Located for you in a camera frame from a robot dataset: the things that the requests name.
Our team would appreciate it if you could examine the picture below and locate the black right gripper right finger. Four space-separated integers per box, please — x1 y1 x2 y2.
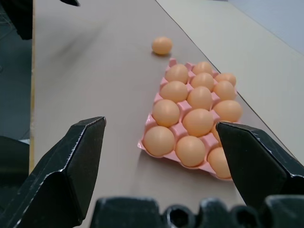
216 121 304 208

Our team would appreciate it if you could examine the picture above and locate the pink plastic egg tray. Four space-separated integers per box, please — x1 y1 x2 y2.
137 57 243 182

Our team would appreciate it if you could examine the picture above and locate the large black blocky object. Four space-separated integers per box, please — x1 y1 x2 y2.
0 0 33 41

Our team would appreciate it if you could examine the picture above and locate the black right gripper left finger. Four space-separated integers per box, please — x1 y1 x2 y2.
0 116 107 228

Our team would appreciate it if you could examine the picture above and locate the brown egg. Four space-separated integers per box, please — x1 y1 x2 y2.
175 135 207 167
182 108 215 137
190 72 215 92
165 64 190 85
207 146 232 180
191 61 213 76
210 120 232 147
152 99 181 127
212 100 244 123
160 80 189 103
213 80 237 102
152 36 173 56
143 125 176 158
187 86 213 111
215 73 237 87

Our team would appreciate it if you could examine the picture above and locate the small black pointed object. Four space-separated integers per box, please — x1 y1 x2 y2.
59 0 81 7

